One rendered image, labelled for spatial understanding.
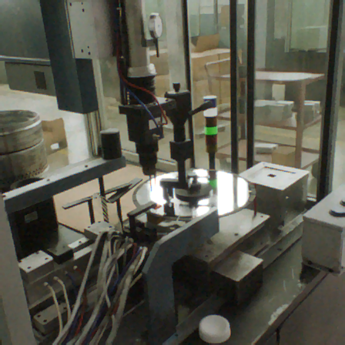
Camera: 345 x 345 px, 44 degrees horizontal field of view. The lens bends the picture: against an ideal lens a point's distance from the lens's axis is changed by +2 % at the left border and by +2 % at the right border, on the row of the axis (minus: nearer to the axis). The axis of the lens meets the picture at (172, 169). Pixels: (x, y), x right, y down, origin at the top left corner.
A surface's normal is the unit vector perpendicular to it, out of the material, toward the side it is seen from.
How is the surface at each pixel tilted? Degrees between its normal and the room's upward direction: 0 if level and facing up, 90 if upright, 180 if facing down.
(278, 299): 0
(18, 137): 90
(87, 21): 90
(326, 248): 90
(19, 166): 90
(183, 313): 0
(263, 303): 0
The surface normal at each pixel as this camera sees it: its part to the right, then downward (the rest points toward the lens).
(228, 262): -0.07, -0.93
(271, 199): -0.68, 0.31
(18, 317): 0.73, 0.20
